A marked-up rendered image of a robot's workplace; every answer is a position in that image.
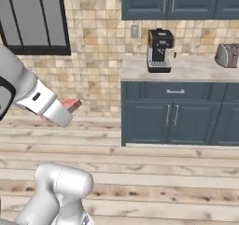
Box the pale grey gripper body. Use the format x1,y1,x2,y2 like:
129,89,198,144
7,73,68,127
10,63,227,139
41,97,75,129

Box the red raw steak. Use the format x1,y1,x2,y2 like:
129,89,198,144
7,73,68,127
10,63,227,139
39,98,84,121

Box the dark blue base cupboards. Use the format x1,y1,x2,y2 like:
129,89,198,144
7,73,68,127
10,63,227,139
120,80,239,148

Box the black framed window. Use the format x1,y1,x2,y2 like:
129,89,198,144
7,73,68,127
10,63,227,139
0,0,72,56

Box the black and silver coffee machine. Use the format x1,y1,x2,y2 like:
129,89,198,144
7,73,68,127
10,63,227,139
146,28,177,74

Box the silver toaster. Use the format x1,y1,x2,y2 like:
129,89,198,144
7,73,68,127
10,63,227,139
214,42,239,69

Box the grey wall socket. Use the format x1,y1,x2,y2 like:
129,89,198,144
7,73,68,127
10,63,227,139
130,23,140,39

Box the dark blue wall cupboards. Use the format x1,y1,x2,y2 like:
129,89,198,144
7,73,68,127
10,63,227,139
120,0,239,21

